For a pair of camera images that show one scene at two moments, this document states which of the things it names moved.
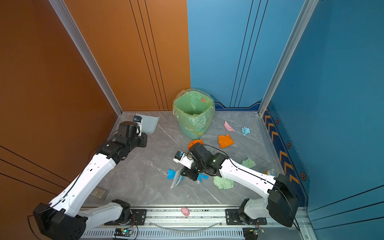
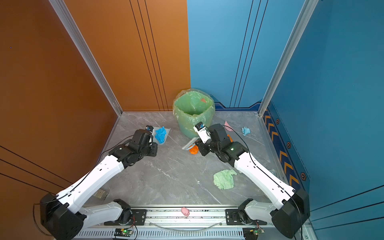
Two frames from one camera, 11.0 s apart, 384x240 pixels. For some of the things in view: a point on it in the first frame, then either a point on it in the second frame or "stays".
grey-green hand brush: (177, 178) → (190, 143)
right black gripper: (188, 174) → (201, 146)
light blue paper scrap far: (245, 130) stays
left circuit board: (122, 232) stays
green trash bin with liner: (194, 109) stays
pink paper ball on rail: (185, 211) stays
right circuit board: (252, 233) stays
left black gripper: (144, 138) → (154, 151)
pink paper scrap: (228, 127) stays
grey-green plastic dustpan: (149, 123) → (156, 128)
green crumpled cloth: (223, 183) stays
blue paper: (171, 174) → (160, 134)
